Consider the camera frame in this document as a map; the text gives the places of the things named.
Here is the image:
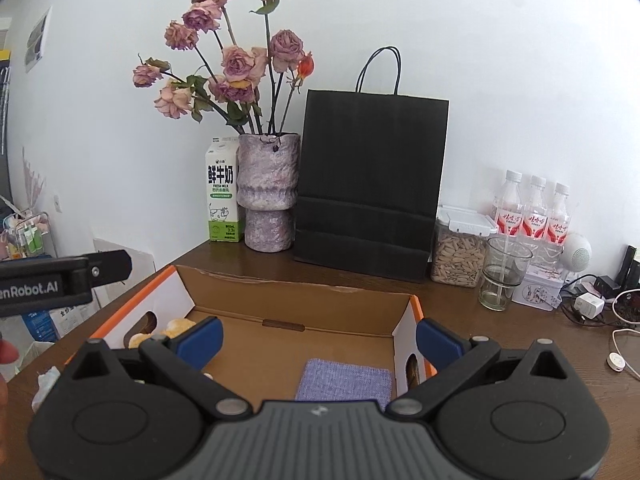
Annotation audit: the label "yellow white plush sheep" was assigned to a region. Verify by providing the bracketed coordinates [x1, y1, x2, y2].
[128, 318, 195, 349]

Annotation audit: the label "purple knitted pouch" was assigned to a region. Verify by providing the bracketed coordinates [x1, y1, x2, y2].
[295, 359, 393, 408]

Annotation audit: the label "person left hand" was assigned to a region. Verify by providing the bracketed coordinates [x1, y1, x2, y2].
[0, 337, 22, 461]

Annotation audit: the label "blue white boxes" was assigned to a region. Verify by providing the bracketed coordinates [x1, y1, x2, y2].
[18, 304, 100, 344]

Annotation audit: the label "red cardboard box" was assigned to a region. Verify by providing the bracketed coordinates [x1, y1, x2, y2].
[93, 266, 436, 405]

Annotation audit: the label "crumpled white tissue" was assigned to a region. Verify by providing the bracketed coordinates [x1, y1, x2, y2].
[32, 366, 61, 413]

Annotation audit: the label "seed storage container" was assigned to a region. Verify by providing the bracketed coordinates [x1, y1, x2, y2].
[431, 205, 498, 288]

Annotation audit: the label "glass cup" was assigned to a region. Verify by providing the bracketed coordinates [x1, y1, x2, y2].
[478, 236, 533, 312]

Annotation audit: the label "floral tin box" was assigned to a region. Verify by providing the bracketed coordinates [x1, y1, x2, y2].
[512, 266, 566, 312]

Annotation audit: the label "water bottle middle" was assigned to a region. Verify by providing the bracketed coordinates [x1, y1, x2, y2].
[520, 176, 548, 257]

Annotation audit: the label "water bottle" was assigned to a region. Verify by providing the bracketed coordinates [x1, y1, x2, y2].
[520, 176, 548, 257]
[544, 182, 570, 264]
[494, 170, 523, 237]

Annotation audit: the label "white power adapter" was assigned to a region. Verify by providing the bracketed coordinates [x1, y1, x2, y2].
[574, 292, 605, 320]

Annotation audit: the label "water bottle left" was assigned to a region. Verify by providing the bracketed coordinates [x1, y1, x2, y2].
[494, 170, 523, 237]

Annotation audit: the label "white round speaker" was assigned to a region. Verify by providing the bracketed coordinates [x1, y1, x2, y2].
[559, 232, 592, 273]

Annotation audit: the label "water bottle right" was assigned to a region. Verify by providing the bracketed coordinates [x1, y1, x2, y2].
[544, 182, 570, 264]

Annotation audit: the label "milk carton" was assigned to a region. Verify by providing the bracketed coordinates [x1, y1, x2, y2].
[205, 136, 245, 243]

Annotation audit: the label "purple ceramic vase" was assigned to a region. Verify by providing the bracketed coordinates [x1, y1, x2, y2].
[236, 133, 300, 254]

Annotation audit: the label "black paper bag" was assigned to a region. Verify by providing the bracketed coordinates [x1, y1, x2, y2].
[292, 45, 450, 283]

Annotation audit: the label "black standing device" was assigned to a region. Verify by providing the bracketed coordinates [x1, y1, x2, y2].
[615, 245, 640, 289]

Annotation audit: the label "dried pink roses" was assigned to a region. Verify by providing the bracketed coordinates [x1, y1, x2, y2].
[131, 0, 314, 136]

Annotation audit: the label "white cable with puck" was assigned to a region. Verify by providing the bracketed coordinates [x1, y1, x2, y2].
[603, 327, 640, 380]

